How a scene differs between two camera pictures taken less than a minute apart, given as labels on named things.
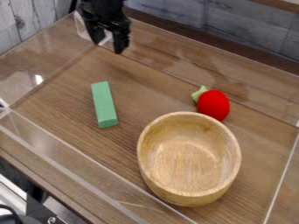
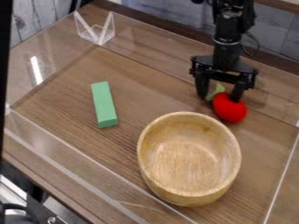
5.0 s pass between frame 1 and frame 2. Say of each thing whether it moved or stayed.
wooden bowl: stayed
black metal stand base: moved
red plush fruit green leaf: moved
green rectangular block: stayed
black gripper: moved
